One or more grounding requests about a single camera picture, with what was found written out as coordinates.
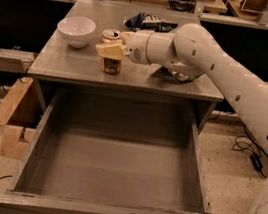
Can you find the green chip bag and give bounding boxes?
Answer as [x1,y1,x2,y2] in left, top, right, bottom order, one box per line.
[168,70,200,83]

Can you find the grey cabinet counter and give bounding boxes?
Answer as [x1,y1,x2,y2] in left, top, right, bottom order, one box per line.
[28,0,224,128]

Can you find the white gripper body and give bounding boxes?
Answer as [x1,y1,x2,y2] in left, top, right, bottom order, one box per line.
[126,30,151,64]

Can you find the white ceramic bowl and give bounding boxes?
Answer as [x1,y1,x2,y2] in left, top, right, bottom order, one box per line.
[57,16,96,48]

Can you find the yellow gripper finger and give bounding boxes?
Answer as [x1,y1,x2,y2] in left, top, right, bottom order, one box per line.
[96,43,124,60]
[121,31,133,43]

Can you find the blue chip bag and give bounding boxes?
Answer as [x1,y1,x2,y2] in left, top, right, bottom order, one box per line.
[125,12,178,33]

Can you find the wooden blocks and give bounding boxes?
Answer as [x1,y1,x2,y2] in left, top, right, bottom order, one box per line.
[0,77,42,160]

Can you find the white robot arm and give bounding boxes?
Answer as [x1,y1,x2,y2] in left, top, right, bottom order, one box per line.
[96,23,268,214]

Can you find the orange soda can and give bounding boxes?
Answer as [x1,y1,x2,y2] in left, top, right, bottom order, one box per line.
[100,28,123,74]

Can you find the open grey drawer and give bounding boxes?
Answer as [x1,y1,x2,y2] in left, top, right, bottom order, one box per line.
[0,88,211,214]

